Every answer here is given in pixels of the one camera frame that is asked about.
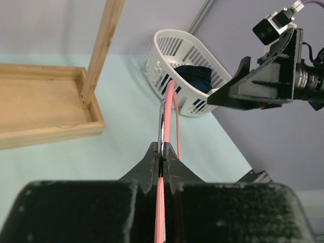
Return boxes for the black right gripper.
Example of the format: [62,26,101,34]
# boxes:
[207,28,304,109]

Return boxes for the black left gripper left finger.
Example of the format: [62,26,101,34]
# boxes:
[1,142,158,242]

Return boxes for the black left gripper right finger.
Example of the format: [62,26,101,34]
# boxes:
[164,143,314,242]

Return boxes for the navy blue shorts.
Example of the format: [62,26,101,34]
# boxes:
[175,65,212,94]

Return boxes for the pink clothes hanger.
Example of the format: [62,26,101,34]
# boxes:
[154,80,181,242]

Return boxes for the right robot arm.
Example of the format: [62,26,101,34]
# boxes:
[207,28,323,111]

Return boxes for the white plastic laundry basket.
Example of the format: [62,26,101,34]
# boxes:
[146,29,231,117]

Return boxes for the wooden clothes rack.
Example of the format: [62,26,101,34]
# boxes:
[1,1,125,149]

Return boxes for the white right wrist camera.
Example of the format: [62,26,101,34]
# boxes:
[253,1,304,46]

